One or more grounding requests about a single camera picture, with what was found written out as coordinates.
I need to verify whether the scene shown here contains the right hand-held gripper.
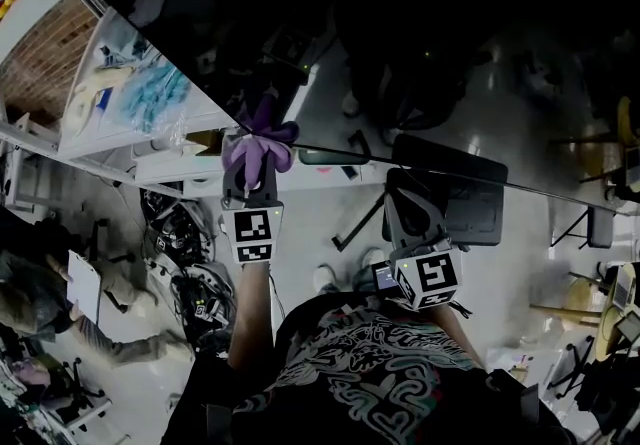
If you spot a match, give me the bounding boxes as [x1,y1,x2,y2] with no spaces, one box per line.
[383,187,460,312]

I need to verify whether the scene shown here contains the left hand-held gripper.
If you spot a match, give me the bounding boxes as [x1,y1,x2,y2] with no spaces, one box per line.
[219,155,285,265]

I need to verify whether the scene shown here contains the purple fleece cloth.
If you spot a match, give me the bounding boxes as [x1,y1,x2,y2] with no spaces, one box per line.
[221,121,301,189]

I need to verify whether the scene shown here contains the person's left forearm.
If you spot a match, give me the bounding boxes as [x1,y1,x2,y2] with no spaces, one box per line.
[227,260,277,373]

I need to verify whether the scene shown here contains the person's right forearm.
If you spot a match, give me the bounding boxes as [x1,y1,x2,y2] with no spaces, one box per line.
[430,301,485,370]

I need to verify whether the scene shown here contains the person's right white shoe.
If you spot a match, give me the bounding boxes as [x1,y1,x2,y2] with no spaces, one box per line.
[361,246,386,270]

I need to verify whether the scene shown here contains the person's white shoe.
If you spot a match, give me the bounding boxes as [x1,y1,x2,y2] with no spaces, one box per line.
[361,246,386,270]
[313,264,338,292]

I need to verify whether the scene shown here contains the cardboard box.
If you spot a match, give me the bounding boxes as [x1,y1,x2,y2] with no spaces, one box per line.
[185,129,225,158]

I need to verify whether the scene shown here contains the small black screen device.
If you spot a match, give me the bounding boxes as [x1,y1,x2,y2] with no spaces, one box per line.
[370,261,400,292]

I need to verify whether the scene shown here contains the person's grey trousers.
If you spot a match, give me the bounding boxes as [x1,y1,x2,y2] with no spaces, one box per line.
[322,266,381,295]

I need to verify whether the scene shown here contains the grey-green storage bin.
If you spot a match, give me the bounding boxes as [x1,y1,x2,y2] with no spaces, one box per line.
[298,147,372,167]

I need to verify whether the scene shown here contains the white shelf unit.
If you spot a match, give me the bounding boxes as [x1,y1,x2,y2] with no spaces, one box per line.
[0,0,381,199]

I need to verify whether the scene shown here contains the person's left white shoe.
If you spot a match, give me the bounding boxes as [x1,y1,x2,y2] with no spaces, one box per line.
[313,264,338,292]

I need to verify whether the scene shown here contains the blue plastic bag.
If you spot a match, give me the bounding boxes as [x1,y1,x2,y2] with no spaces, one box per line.
[118,60,192,135]

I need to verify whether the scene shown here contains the person's black printed shirt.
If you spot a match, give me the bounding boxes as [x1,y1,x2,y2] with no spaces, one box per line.
[159,291,579,445]

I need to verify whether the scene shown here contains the wooden stool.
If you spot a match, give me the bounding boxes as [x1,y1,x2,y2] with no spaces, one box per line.
[528,276,604,325]

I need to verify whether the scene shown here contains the white tablet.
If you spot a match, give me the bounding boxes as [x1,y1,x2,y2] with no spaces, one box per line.
[66,250,103,325]

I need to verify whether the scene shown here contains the black office chair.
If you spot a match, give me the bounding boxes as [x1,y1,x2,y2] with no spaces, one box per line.
[39,357,114,430]
[547,332,640,434]

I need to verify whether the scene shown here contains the tangled cable pile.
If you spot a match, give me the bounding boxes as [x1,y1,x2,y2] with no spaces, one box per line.
[139,187,237,357]

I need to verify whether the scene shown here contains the grey shoulder strap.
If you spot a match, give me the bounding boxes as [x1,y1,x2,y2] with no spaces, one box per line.
[519,382,576,445]

